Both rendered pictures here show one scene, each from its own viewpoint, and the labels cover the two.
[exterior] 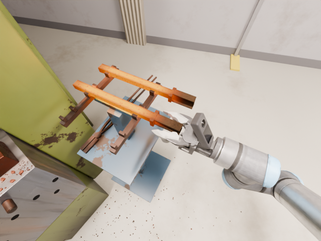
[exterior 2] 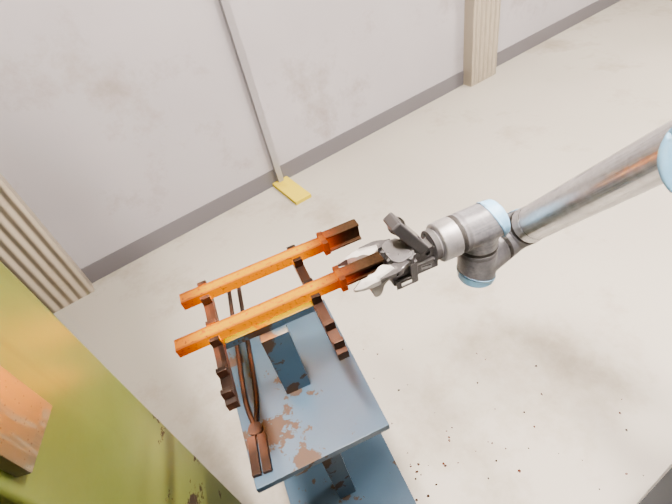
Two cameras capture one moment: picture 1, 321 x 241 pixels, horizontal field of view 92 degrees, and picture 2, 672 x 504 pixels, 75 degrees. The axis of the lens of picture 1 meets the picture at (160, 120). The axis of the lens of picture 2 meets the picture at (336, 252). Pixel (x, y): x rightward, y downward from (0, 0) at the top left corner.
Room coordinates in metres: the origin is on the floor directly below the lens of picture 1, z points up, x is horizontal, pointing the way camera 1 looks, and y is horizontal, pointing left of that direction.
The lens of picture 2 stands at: (-0.20, 0.42, 1.66)
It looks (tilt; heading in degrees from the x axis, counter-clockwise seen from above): 42 degrees down; 320
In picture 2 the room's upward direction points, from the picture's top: 14 degrees counter-clockwise
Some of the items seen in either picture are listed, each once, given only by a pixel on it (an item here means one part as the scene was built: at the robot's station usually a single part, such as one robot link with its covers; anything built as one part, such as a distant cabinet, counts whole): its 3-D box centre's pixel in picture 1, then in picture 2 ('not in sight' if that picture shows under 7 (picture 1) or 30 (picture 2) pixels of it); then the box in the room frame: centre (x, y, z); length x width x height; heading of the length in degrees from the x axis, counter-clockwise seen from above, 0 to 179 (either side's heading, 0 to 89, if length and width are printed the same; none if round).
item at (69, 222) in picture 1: (54, 188); not in sight; (0.16, 0.77, 0.23); 0.56 x 0.38 x 0.47; 52
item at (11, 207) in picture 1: (9, 206); not in sight; (0.02, 0.50, 0.87); 0.04 x 0.03 x 0.03; 52
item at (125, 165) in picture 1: (127, 134); (296, 381); (0.35, 0.17, 0.75); 0.40 x 0.30 x 0.02; 152
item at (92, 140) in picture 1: (123, 107); (244, 357); (0.51, 0.20, 0.76); 0.60 x 0.04 x 0.01; 147
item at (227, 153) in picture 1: (224, 150); (442, 239); (0.17, -0.20, 1.00); 0.10 x 0.05 x 0.09; 153
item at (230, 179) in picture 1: (241, 174); (479, 258); (0.12, -0.29, 0.88); 0.12 x 0.09 x 0.12; 78
